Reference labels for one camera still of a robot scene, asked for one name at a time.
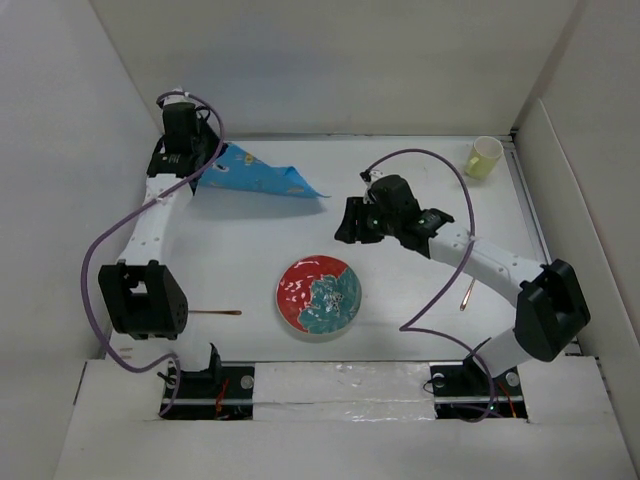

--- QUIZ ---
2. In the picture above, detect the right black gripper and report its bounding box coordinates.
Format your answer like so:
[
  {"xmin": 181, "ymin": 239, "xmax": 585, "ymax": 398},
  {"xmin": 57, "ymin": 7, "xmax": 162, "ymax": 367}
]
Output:
[{"xmin": 333, "ymin": 196, "xmax": 399, "ymax": 244}]

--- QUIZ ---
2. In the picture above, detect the blue space-print cloth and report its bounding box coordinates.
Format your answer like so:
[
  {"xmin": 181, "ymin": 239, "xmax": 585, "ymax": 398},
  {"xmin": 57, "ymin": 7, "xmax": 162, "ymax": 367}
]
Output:
[{"xmin": 198, "ymin": 143, "xmax": 327, "ymax": 199}]

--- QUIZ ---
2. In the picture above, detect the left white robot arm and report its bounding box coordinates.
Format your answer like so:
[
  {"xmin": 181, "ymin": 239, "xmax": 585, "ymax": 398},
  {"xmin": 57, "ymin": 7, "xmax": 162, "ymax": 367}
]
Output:
[{"xmin": 98, "ymin": 89, "xmax": 225, "ymax": 340}]

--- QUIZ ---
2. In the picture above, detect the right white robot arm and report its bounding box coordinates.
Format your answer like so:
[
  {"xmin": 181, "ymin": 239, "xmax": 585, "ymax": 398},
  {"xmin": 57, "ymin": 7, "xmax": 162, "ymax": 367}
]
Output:
[{"xmin": 334, "ymin": 175, "xmax": 591, "ymax": 394}]

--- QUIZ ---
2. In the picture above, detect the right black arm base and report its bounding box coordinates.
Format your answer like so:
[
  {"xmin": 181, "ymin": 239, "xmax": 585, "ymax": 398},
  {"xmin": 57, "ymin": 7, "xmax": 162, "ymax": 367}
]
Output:
[{"xmin": 423, "ymin": 362, "xmax": 528, "ymax": 421}]

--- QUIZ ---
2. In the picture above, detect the red and teal plate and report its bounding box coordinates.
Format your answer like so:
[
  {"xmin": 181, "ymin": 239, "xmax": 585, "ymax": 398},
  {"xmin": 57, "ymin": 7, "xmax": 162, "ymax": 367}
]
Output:
[{"xmin": 275, "ymin": 255, "xmax": 363, "ymax": 341}]

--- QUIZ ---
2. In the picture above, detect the copper spoon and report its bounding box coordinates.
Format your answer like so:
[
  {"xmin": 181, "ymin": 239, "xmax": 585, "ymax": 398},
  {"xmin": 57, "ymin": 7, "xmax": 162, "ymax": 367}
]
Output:
[{"xmin": 459, "ymin": 278, "xmax": 476, "ymax": 311}]

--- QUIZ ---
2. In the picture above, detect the pale yellow mug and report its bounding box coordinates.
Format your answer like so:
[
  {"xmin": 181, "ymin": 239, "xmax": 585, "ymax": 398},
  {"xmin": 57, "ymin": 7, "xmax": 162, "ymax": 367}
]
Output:
[{"xmin": 464, "ymin": 136, "xmax": 504, "ymax": 180}]

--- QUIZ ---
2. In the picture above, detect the copper fork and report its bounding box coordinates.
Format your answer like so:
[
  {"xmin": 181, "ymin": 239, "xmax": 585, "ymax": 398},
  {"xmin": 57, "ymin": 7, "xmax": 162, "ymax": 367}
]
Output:
[{"xmin": 188, "ymin": 309, "xmax": 243, "ymax": 316}]

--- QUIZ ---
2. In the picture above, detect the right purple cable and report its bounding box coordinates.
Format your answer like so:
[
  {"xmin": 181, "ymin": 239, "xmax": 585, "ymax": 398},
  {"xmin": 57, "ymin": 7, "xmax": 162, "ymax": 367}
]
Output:
[{"xmin": 359, "ymin": 148, "xmax": 504, "ymax": 424}]

